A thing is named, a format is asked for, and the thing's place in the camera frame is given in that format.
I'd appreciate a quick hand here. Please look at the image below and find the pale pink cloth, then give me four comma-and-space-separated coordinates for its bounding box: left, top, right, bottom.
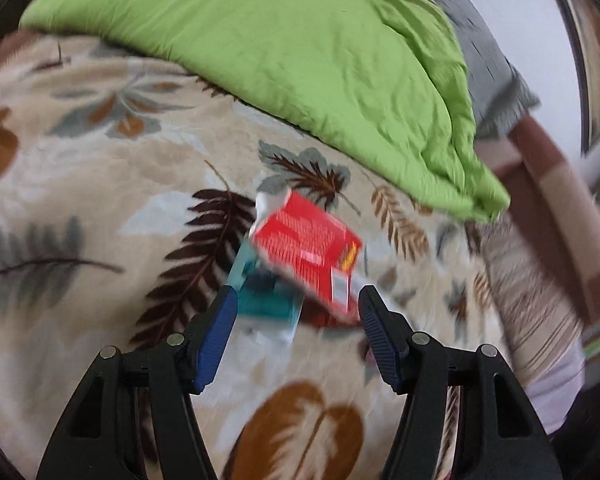
524, 345, 587, 436

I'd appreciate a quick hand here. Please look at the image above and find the grey blanket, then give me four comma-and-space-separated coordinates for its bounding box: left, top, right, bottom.
380, 0, 541, 141

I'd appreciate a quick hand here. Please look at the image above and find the green quilt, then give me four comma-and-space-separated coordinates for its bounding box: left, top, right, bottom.
19, 0, 512, 223

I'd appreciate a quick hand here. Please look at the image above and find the leaf printed blanket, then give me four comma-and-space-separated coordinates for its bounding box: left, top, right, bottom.
0, 30, 531, 480

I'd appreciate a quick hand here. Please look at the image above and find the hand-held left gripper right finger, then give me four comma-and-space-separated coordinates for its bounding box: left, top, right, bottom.
357, 284, 563, 480

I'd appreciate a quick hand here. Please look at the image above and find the torn red carton box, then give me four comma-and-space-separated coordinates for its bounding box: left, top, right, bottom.
249, 189, 365, 328

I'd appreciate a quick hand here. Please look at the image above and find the teal packet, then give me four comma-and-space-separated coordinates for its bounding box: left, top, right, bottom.
227, 242, 306, 343

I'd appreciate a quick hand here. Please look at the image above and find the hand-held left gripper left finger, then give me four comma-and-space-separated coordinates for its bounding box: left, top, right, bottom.
36, 285, 240, 480

